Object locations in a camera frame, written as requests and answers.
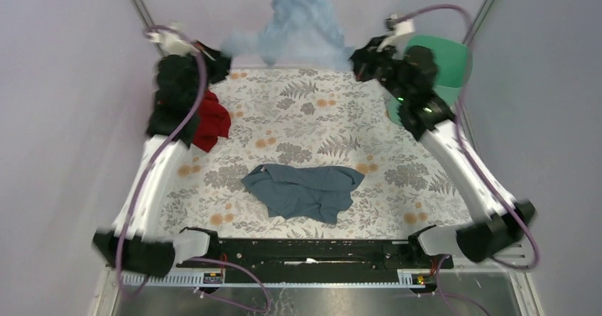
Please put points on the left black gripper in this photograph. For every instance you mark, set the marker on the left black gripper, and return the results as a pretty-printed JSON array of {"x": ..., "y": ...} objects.
[{"x": 220, "y": 61}]

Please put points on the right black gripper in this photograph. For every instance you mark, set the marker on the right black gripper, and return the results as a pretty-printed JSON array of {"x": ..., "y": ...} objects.
[{"x": 363, "y": 58}]

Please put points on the light blue plastic trash bag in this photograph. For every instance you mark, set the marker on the light blue plastic trash bag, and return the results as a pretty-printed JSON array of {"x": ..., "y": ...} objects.
[{"x": 304, "y": 31}]

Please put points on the green plastic trash bin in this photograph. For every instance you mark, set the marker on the green plastic trash bin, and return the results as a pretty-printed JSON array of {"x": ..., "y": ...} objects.
[{"x": 454, "y": 61}]

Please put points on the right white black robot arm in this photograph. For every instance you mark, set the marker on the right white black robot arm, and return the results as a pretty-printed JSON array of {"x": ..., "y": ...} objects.
[{"x": 426, "y": 79}]

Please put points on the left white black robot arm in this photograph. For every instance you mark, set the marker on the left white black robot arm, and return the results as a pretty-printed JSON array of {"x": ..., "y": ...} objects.
[{"x": 184, "y": 112}]

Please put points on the red cloth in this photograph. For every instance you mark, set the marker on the red cloth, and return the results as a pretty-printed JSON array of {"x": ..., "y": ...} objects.
[{"x": 215, "y": 122}]

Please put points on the floral patterned table mat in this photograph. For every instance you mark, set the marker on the floral patterned table mat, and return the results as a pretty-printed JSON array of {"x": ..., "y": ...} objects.
[{"x": 309, "y": 118}]

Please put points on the blue grey cloth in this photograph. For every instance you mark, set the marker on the blue grey cloth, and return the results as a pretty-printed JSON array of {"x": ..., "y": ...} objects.
[{"x": 319, "y": 193}]

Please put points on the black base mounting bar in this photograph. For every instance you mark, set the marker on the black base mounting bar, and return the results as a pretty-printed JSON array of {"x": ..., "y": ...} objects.
[{"x": 264, "y": 254}]

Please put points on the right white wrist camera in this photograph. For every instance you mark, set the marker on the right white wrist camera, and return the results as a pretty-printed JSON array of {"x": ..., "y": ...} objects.
[{"x": 398, "y": 27}]

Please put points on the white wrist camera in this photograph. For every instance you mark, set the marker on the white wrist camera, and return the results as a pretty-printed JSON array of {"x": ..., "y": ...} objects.
[
  {"x": 398, "y": 27},
  {"x": 170, "y": 40}
]

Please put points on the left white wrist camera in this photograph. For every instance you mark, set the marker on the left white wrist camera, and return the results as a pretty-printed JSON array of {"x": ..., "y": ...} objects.
[{"x": 170, "y": 40}]

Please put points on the left aluminium frame post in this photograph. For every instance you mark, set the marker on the left aluminium frame post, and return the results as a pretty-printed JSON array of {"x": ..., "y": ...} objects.
[{"x": 144, "y": 16}]

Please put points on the aluminium frame post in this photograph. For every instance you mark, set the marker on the aluminium frame post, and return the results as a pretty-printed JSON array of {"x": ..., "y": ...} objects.
[
  {"x": 144, "y": 16},
  {"x": 478, "y": 21}
]

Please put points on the right aluminium frame post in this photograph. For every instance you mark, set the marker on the right aluminium frame post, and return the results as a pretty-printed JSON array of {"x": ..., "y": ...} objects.
[{"x": 478, "y": 21}]

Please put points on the white slotted cable duct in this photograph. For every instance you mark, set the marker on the white slotted cable duct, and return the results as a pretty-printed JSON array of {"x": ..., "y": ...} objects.
[{"x": 336, "y": 277}]

